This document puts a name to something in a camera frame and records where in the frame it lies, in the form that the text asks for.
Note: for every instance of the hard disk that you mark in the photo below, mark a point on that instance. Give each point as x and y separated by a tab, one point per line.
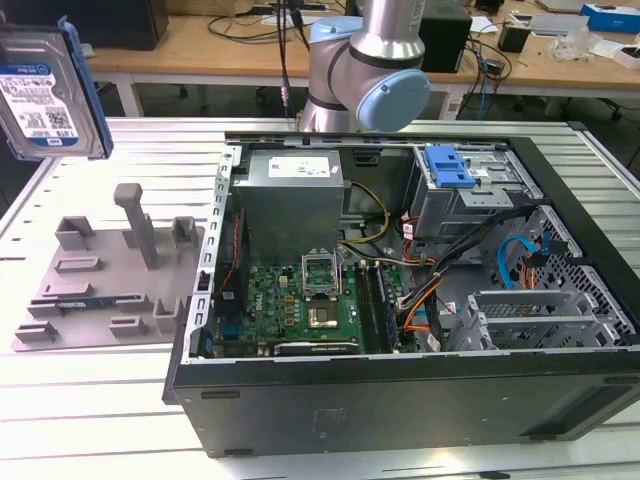
40	100

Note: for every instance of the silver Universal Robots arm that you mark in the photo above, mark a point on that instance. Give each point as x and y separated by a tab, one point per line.
385	30

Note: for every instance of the grey metal disk bay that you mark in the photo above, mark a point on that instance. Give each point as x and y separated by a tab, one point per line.
530	298

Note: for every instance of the grey power supply unit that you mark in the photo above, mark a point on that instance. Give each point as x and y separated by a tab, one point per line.
290	210

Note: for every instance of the CPU socket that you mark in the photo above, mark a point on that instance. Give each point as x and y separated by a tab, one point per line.
321	317

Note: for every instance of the green motherboard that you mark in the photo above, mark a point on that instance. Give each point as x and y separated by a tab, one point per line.
270	300

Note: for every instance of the grey metal drive cage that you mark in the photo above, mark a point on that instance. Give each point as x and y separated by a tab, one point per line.
450	210

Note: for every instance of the blue plastic drive latch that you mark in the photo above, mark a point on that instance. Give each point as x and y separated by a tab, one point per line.
447	167

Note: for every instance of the black open PC case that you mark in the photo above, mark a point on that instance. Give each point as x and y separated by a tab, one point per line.
400	400

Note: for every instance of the grey parts rack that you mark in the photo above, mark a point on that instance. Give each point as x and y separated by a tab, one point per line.
100	280

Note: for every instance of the long wooden desk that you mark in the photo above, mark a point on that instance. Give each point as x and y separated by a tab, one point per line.
200	50

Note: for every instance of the black computer tower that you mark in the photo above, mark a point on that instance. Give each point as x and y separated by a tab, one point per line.
450	45

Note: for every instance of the green RAM stick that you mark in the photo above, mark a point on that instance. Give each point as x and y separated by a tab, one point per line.
87	303

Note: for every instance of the white paper sheet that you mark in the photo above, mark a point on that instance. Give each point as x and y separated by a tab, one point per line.
482	24

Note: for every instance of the small black box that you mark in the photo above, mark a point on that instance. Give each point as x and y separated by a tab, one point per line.
514	39

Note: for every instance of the large black box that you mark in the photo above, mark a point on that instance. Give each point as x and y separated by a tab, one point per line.
130	25

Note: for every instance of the black desk device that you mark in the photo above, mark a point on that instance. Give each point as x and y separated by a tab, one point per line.
492	5

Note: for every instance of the crumpled white plastic bag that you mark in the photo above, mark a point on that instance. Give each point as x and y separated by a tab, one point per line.
89	49

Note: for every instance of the grey flat box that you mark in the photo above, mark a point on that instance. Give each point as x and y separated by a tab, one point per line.
555	24

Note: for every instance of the clear plastic bag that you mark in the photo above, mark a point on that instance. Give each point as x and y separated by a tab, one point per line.
575	42

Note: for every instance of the grey laptop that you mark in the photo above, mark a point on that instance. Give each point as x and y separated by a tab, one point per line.
560	5

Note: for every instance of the small white box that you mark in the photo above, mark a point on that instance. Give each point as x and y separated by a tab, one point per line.
625	57

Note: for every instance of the blue cardboard box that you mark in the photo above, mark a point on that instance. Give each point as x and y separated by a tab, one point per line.
615	20

